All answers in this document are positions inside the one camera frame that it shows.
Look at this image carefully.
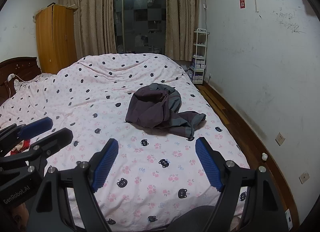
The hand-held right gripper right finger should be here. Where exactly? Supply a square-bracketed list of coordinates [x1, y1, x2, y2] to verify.
[195, 137, 290, 232]

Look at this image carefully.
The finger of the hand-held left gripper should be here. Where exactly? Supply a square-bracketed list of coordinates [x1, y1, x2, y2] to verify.
[0, 117, 53, 147]
[0, 127, 74, 172]

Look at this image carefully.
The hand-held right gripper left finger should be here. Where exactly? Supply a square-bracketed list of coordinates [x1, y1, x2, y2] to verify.
[26, 138, 119, 232]

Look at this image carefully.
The purple and grey jacket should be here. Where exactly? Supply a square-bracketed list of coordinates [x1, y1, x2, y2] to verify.
[125, 83, 207, 141]

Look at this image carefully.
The red garment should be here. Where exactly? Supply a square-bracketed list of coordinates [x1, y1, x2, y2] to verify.
[10, 139, 32, 156]

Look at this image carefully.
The white ruffled pillow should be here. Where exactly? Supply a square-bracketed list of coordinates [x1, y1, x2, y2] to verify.
[13, 79, 30, 92]

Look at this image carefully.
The person's right leg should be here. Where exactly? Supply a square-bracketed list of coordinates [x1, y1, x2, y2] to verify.
[164, 205, 220, 232]

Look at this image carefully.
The pink cat print blanket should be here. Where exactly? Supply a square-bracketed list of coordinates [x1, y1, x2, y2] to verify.
[0, 53, 250, 232]

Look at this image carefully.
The dark wooden headboard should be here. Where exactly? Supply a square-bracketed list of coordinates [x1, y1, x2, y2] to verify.
[0, 57, 42, 106]

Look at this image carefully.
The wooden wardrobe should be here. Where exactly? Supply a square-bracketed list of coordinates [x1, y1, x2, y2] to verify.
[35, 4, 78, 74]

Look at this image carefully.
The stack of white boxes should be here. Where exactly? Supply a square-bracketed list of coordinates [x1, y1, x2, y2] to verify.
[190, 56, 207, 83]

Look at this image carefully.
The white shelf rack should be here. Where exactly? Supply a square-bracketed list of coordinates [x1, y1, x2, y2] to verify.
[189, 28, 208, 84]

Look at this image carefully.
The dark glass window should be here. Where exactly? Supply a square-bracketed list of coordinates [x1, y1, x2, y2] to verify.
[114, 0, 167, 53]

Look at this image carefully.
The white charger cable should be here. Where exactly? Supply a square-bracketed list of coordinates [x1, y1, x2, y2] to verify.
[6, 74, 30, 97]

